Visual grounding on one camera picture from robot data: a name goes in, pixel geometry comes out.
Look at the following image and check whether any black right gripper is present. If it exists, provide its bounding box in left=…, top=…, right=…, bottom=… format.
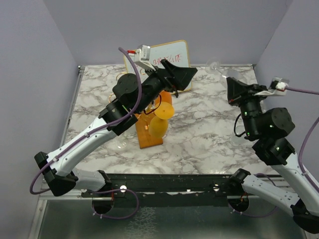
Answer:
left=227, top=76, right=268, bottom=137

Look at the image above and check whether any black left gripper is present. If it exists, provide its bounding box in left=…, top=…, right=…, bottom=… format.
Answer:
left=135, top=59, right=197, bottom=114

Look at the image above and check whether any orange plastic wine glass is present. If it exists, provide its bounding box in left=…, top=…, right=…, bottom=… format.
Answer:
left=155, top=91, right=172, bottom=109

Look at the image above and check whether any clear wine glass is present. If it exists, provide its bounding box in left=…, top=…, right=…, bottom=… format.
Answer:
left=205, top=57, right=238, bottom=82
left=231, top=125, right=246, bottom=145
left=116, top=134, right=128, bottom=149

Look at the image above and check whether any yellow plastic wine glass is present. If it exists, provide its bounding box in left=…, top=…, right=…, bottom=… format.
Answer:
left=148, top=102, right=174, bottom=138

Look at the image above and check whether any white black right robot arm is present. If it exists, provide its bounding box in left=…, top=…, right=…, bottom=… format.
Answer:
left=226, top=77, right=319, bottom=234

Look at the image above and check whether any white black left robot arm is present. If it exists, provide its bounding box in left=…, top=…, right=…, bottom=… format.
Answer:
left=34, top=60, right=197, bottom=197

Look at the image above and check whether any wooden rack base board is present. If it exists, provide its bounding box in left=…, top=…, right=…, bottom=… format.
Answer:
left=135, top=113, right=163, bottom=149

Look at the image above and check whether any yellow framed whiteboard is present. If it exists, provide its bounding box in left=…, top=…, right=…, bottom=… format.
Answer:
left=124, top=40, right=190, bottom=81

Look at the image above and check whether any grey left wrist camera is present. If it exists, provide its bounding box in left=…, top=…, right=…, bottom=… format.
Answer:
left=134, top=45, right=156, bottom=72

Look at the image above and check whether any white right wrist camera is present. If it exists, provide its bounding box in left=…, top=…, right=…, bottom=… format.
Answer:
left=254, top=77, right=290, bottom=97

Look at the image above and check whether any gold wire wine glass rack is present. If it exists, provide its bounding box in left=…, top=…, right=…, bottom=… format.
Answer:
left=108, top=72, right=129, bottom=103

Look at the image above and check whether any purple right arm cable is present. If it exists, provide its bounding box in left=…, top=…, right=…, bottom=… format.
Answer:
left=286, top=87, right=319, bottom=192

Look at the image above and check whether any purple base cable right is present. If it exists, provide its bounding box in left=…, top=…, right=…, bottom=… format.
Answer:
left=229, top=173, right=278, bottom=219

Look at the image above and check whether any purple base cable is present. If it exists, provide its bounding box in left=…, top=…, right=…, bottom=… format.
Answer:
left=229, top=173, right=278, bottom=219
left=91, top=188, right=140, bottom=220

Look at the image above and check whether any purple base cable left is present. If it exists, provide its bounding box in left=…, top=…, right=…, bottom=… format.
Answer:
left=91, top=188, right=140, bottom=220

